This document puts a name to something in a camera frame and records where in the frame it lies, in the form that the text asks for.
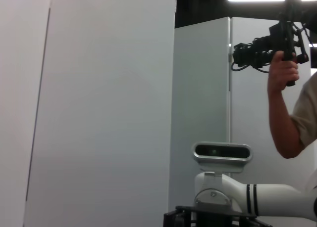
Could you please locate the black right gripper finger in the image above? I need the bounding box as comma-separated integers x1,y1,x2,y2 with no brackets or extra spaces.
163,209,196,227
233,217,271,227

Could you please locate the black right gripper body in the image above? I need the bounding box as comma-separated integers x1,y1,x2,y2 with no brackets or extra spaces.
175,205,258,227

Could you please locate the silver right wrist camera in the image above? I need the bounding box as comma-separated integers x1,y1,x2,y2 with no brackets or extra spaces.
191,140,254,174

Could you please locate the person's bare hand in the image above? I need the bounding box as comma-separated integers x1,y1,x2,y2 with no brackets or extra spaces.
267,50,300,94

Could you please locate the person's bare forearm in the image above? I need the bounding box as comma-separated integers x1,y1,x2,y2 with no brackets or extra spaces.
267,87,306,160

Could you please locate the black handheld camera rig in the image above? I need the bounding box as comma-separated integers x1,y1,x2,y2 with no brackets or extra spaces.
231,0,312,88

